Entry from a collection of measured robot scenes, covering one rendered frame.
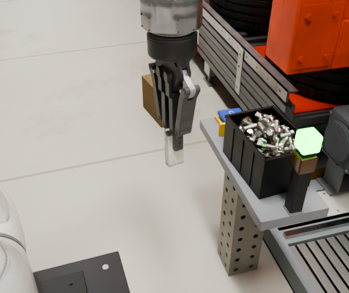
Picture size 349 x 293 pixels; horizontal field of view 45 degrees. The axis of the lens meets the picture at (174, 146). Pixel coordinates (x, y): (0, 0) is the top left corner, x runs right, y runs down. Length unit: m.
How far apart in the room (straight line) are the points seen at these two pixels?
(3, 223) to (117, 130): 1.26
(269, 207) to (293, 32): 0.57
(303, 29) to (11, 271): 1.02
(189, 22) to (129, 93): 1.74
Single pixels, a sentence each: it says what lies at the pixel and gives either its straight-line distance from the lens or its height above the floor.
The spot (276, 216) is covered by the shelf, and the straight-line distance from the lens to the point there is 0.98.
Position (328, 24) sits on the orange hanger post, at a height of 0.68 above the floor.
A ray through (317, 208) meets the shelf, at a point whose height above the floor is 0.45.
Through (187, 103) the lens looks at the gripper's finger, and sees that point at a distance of 0.64.
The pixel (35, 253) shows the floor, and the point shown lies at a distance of 1.54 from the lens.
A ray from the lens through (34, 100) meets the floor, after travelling 2.37.
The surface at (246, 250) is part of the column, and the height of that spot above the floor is 0.10.
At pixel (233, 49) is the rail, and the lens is 2.02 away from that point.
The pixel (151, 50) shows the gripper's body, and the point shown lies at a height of 0.88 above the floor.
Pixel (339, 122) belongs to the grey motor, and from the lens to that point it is 1.47.
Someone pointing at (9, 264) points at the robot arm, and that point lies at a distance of 0.71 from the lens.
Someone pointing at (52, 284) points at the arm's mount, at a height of 0.34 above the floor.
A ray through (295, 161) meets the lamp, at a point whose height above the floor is 0.59.
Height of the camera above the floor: 1.13
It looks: 36 degrees down
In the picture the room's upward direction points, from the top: straight up
